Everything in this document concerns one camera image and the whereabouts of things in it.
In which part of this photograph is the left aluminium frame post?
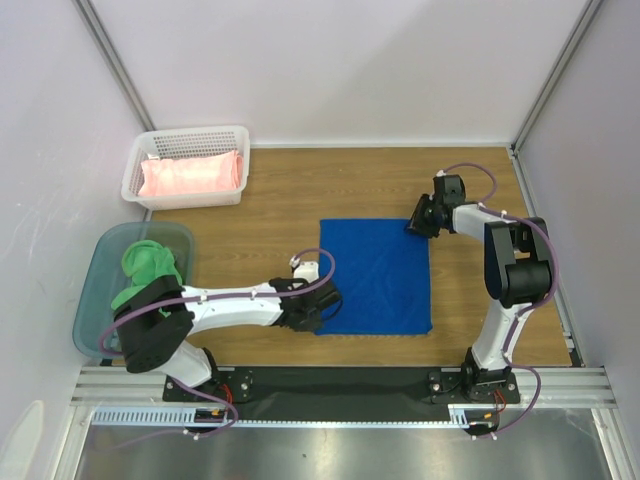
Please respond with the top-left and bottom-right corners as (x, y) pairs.
(71, 0), (156, 132)

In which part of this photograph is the white perforated plastic basket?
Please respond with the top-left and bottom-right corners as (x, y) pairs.
(121, 125), (250, 211)

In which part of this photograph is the right aluminium frame post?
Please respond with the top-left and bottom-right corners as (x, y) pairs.
(511, 0), (606, 154)

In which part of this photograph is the aluminium frame post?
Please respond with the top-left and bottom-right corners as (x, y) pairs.
(71, 0), (156, 132)
(511, 0), (606, 154)

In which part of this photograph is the pink towel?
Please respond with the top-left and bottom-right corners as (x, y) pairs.
(138, 150), (244, 197)

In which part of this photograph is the purple cable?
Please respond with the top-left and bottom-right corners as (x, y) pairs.
(98, 248), (337, 451)
(442, 162), (559, 441)

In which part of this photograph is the slotted aluminium rail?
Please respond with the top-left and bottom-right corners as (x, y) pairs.
(72, 367), (616, 432)

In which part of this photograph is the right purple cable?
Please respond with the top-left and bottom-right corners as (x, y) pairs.
(442, 162), (559, 441)

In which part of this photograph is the green towel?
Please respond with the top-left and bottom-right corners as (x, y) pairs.
(111, 240), (183, 311)

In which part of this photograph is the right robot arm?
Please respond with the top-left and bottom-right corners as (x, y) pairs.
(406, 171), (558, 402)

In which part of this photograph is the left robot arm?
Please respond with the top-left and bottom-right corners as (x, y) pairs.
(114, 275), (343, 400)

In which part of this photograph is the blue towel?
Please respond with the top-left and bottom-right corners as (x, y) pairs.
(316, 218), (433, 336)

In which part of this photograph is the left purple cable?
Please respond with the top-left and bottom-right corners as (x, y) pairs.
(98, 248), (337, 451)

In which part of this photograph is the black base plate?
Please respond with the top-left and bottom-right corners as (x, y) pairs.
(162, 365), (521, 422)

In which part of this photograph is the blue translucent plastic tub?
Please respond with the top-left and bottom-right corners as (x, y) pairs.
(72, 222), (195, 359)

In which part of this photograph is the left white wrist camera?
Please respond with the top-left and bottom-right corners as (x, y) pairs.
(289, 257), (319, 283)

